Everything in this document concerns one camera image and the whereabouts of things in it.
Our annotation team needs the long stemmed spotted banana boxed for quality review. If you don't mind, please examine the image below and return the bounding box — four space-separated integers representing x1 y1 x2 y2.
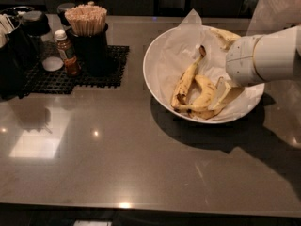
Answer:
171 45 206 109

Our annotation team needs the black chopstick cup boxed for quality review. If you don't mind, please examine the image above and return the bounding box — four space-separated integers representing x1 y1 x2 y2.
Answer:
68 25 112 76

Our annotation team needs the black grid mat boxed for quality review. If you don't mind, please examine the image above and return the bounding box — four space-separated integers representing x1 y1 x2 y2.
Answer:
18 45 130 98

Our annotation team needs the white paper liner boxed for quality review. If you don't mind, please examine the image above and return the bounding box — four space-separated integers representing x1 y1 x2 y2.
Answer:
152 11 263 122

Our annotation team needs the wooden chopsticks bundle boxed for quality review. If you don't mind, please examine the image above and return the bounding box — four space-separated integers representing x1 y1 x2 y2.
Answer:
65 4 107 36

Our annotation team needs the white bowl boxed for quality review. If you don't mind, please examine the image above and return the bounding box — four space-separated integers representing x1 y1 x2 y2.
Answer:
143 25 264 124

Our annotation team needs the glass shaker black lid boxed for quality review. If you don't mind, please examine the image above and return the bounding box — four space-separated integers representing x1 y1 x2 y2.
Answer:
22 10 63 72

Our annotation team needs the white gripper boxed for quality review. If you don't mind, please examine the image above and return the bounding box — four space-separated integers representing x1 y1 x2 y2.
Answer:
208 28 263 110

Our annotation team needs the dark jar behind chopsticks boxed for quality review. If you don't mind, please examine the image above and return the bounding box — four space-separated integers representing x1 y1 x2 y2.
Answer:
57 3 75 26

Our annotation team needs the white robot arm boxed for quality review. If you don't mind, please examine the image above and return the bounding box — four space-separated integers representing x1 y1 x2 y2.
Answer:
209 26 301 110

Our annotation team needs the black container at left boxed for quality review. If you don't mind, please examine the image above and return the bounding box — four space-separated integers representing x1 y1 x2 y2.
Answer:
0 6 37 98

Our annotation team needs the small brown sauce bottle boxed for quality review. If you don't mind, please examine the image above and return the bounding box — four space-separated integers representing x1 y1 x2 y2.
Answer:
55 29 81 77

